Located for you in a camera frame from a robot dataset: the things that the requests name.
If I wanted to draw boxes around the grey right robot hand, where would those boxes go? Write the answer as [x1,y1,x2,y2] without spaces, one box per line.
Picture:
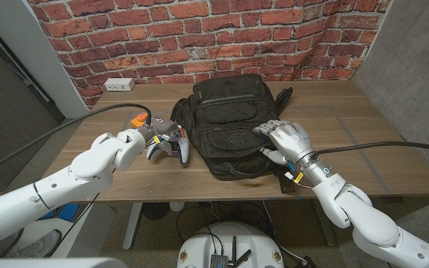
[253,118,316,167]

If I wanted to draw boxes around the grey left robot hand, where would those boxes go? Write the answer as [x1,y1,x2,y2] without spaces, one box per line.
[142,117,184,157]

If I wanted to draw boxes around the white black game controller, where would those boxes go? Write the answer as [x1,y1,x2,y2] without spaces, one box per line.
[146,135,190,165]

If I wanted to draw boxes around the black backpack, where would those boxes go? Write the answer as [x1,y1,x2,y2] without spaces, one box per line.
[169,73,297,195]

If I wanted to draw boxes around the orange black button block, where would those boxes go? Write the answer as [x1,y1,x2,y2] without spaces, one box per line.
[130,112,149,130]

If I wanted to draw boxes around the grey tape strip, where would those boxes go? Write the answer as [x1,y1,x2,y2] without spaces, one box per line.
[324,105,393,195]

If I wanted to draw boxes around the white power strip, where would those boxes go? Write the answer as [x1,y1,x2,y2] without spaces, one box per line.
[104,77,136,92]

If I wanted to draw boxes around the black round floor base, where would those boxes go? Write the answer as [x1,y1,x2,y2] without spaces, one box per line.
[142,202,171,221]

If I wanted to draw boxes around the brick print backdrop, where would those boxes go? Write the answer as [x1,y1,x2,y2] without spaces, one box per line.
[28,0,393,106]

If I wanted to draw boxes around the white table leg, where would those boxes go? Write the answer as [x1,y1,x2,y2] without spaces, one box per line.
[121,202,144,251]

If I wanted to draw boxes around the white floor platform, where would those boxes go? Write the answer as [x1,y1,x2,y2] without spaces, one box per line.
[1,202,117,258]

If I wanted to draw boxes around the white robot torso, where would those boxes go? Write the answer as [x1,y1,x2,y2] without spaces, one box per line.
[176,221,285,268]

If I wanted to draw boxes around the blue foot pedal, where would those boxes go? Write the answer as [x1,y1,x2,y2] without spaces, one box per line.
[42,202,80,223]

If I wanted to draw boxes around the grey sneaker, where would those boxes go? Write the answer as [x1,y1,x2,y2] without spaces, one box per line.
[16,229,62,258]

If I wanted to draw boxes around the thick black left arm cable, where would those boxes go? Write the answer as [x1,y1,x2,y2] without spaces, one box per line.
[0,103,153,178]

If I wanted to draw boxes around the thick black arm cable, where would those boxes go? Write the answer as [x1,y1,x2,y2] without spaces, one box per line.
[313,140,429,156]
[0,103,153,178]

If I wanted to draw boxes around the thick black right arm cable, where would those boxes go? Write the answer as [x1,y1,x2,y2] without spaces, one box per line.
[313,140,429,156]

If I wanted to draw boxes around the black cables under table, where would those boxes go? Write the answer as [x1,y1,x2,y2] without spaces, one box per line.
[176,202,275,246]

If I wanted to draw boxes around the thin black cable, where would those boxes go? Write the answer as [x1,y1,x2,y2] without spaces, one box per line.
[46,191,102,258]

